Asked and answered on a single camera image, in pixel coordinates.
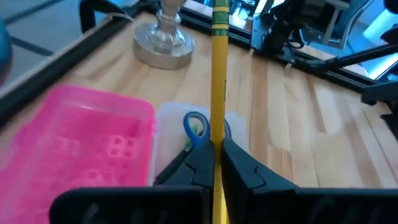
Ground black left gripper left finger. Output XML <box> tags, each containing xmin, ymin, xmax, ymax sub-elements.
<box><xmin>154</xmin><ymin>139</ymin><xmax>216</xmax><ymax>200</ymax></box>

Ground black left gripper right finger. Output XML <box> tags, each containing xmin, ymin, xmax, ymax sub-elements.
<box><xmin>221</xmin><ymin>138</ymin><xmax>300</xmax><ymax>220</ymax></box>

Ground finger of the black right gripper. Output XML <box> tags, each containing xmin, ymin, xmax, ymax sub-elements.
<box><xmin>361</xmin><ymin>81</ymin><xmax>398</xmax><ymax>105</ymax></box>
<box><xmin>381</xmin><ymin>113</ymin><xmax>398</xmax><ymax>138</ymax></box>

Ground blue-handled scissors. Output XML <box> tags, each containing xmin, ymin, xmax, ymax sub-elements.
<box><xmin>182</xmin><ymin>111</ymin><xmax>231</xmax><ymax>150</ymax></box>

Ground yellow pencil with green ferrule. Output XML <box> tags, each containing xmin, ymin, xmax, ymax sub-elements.
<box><xmin>210</xmin><ymin>0</ymin><xmax>230</xmax><ymax>224</ymax></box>

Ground pink-lidded clear plastic pencil box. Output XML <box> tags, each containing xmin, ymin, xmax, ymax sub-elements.
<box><xmin>0</xmin><ymin>83</ymin><xmax>249</xmax><ymax>224</ymax></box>

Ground white-shade silver table lamp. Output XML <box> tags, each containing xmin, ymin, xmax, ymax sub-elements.
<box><xmin>132</xmin><ymin>0</ymin><xmax>196</xmax><ymax>70</ymax></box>

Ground black aluminium table frame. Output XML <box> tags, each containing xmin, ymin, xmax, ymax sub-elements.
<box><xmin>0</xmin><ymin>0</ymin><xmax>398</xmax><ymax>128</ymax></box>

